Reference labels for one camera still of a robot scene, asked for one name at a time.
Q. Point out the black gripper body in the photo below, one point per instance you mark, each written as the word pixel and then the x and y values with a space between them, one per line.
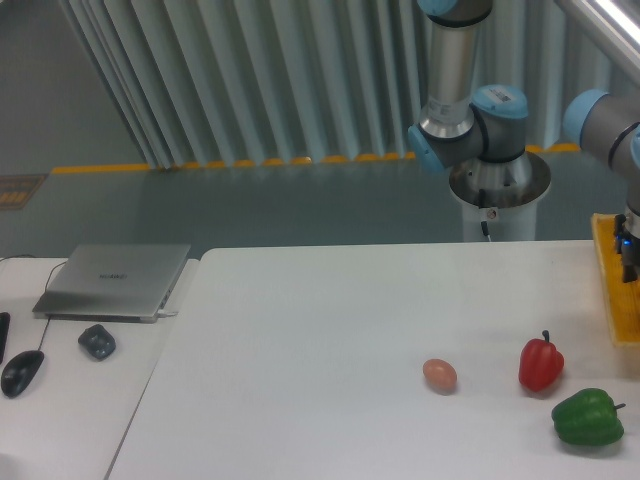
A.
pixel 627 246

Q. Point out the red bell pepper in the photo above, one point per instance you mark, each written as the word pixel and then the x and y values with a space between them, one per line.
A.
pixel 541 363

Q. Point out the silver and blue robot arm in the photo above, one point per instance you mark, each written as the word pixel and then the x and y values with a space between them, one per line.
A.
pixel 479 135

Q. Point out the yellow plastic basket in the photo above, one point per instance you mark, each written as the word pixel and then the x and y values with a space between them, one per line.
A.
pixel 621 299

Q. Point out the green bell pepper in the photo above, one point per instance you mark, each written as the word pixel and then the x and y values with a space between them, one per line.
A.
pixel 588 418

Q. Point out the brown egg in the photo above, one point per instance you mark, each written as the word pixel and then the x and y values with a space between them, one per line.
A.
pixel 440 375

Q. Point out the white folding partition screen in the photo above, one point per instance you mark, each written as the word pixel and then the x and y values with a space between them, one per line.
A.
pixel 229 82

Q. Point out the silver closed laptop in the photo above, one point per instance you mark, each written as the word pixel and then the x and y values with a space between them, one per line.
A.
pixel 114 281

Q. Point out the small black case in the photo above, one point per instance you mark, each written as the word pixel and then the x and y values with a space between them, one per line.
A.
pixel 97 342

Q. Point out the black computer mouse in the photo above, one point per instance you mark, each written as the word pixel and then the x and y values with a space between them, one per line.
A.
pixel 20 371

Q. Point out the black device at edge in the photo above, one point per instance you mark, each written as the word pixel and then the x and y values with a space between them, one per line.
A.
pixel 5 320

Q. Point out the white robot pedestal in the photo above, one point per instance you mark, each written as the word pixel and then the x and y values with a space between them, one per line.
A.
pixel 499 201

